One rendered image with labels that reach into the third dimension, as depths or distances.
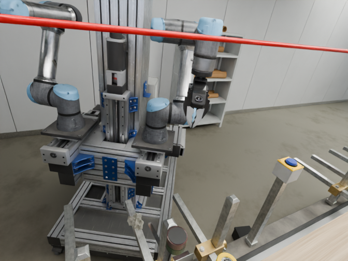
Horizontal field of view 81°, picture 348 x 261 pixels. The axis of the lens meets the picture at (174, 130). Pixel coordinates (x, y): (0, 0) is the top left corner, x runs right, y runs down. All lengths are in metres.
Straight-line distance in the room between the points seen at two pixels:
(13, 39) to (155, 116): 2.24
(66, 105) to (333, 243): 1.41
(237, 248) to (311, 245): 0.32
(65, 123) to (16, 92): 1.96
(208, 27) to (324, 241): 0.99
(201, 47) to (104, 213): 1.53
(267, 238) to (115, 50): 1.26
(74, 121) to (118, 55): 0.44
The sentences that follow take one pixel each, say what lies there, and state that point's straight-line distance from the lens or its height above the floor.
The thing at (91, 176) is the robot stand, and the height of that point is 0.73.
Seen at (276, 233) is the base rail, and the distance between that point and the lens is 1.37.
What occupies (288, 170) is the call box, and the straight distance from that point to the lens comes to 0.89.
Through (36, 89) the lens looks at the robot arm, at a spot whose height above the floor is 1.24.
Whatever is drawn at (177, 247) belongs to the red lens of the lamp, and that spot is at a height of 1.11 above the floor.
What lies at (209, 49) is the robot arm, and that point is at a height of 1.59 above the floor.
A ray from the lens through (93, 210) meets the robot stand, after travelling 1.90.
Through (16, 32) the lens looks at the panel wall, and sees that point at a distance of 2.99.
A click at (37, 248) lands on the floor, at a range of 2.07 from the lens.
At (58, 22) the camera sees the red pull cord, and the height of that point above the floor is 1.64.
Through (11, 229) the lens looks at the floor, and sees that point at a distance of 2.26.
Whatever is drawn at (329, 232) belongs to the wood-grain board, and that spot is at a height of 0.90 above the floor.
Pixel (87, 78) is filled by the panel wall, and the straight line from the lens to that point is 3.07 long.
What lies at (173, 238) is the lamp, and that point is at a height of 1.11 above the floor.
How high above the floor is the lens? 1.66
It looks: 29 degrees down
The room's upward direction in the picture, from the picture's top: 8 degrees clockwise
